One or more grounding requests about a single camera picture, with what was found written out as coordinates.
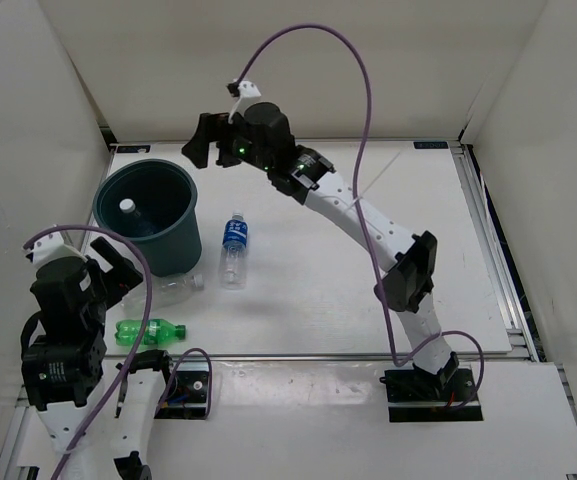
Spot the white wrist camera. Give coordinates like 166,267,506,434
227,80,262,100
25,231,83,269

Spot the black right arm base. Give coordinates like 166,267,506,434
379,367,484,423

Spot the light blue label water bottle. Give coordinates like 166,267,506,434
119,198,159,238

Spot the green plastic soda bottle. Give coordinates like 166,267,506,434
114,319,187,347

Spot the dark teal plastic bin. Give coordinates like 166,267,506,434
93,159,202,277

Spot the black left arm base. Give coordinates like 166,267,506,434
155,361,212,420

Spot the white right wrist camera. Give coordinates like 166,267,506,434
227,80,262,100

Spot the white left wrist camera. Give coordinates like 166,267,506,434
25,231,83,269

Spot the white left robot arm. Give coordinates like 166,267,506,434
20,232,178,479

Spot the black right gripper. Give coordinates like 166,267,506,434
184,113,275,173

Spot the clear unlabelled plastic bottle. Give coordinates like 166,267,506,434
121,274,205,315

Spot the dark blue label water bottle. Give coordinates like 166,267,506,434
219,211,248,289

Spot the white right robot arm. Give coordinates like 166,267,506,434
182,102,458,400

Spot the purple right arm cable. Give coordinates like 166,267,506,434
237,25,484,412

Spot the white cable tie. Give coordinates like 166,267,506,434
349,149,404,208

